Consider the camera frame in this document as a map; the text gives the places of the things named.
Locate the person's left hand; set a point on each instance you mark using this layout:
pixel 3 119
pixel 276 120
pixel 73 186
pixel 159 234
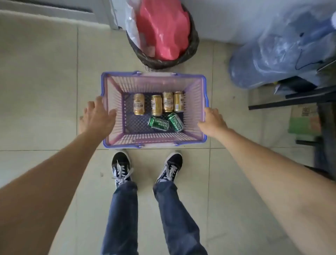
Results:
pixel 95 120

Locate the person's right hand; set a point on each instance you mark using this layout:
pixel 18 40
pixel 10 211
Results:
pixel 214 123

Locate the person's left little finger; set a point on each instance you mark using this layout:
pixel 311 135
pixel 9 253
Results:
pixel 81 124

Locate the person's left thumb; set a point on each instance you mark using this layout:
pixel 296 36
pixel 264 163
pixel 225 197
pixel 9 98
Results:
pixel 112 114

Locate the person's right thumb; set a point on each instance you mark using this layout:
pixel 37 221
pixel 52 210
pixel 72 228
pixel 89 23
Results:
pixel 201 125

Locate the person's left middle finger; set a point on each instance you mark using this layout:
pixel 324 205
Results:
pixel 91 107

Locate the person's left forearm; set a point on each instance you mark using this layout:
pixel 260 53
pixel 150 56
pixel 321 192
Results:
pixel 47 189

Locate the person's right forearm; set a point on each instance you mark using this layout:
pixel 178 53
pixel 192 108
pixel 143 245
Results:
pixel 275 184

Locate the green drink can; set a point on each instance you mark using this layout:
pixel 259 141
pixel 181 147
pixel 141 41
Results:
pixel 175 122
pixel 158 123

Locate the purple plastic shopping basket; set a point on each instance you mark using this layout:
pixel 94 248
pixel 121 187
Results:
pixel 112 86

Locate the gold drink can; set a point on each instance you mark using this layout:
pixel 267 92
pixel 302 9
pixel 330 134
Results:
pixel 178 102
pixel 156 105
pixel 167 102
pixel 139 104

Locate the person's right black sneaker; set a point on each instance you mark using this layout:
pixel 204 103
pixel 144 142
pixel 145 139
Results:
pixel 170 165

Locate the person's black sneaker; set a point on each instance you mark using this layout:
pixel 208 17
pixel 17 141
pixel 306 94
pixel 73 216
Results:
pixel 121 165
pixel 170 165

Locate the person's left black sneaker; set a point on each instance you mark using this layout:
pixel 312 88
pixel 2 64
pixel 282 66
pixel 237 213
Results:
pixel 121 165

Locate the waste bin with black liner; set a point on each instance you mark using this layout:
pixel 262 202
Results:
pixel 191 44

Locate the person's right jeans leg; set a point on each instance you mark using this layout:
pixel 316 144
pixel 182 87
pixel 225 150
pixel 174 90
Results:
pixel 175 218

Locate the person's jeans leg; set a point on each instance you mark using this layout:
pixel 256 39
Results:
pixel 122 220
pixel 175 218

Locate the white plastic bag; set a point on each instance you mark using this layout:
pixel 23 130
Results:
pixel 130 18

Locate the red plastic bag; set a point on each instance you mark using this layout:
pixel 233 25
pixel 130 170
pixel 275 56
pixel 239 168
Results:
pixel 165 29

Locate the large blue water jug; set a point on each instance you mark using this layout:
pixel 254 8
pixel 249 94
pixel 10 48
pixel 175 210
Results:
pixel 273 55

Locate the grey door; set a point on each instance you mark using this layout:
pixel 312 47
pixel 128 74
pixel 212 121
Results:
pixel 52 13

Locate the person's left jeans leg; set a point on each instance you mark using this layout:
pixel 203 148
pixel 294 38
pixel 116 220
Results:
pixel 122 220

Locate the brown cardboard box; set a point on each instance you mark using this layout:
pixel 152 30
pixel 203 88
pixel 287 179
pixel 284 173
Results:
pixel 305 118

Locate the black metal frame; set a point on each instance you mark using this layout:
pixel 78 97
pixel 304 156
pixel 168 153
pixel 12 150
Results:
pixel 288 102

